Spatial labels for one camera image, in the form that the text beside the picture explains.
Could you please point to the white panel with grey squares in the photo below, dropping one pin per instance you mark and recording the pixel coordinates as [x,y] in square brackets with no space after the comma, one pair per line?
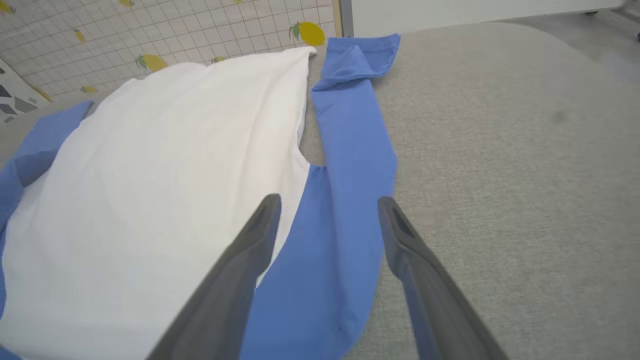
[15,100]

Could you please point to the blue and white garment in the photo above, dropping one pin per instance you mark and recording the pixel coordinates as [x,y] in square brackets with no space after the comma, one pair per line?
[150,175]

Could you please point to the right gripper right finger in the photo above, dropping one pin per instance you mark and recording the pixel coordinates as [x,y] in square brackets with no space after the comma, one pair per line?
[430,300]

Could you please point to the lemon tile pattern backdrop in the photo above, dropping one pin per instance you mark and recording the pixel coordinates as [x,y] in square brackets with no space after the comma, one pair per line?
[200,30]

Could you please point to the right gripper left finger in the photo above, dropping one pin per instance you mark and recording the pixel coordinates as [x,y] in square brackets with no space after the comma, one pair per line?
[225,290]

